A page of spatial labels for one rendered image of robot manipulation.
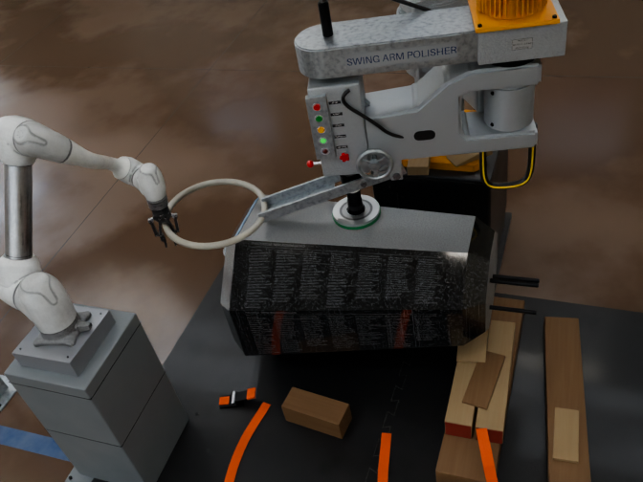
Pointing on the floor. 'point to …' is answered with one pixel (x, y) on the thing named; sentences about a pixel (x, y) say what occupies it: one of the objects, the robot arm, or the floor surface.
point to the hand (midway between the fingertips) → (169, 239)
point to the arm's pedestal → (109, 407)
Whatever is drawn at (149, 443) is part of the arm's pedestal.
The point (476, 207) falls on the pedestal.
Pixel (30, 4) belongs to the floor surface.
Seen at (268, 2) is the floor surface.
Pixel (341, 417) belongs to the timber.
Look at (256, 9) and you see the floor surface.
